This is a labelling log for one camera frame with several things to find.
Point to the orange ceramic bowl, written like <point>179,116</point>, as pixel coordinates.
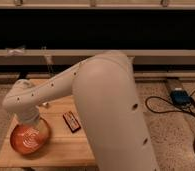
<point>26,139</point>

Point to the dark red rectangular box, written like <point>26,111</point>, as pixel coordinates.
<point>71,121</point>

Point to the blue power adapter box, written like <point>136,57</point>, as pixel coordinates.
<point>180,98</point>

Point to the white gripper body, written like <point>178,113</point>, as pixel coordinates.
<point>31,119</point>

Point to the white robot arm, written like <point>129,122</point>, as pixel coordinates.
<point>106,99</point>

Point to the white crumpled object on ledge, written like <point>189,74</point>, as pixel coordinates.
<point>15,51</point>

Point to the wooden table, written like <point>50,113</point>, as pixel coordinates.
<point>64,148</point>

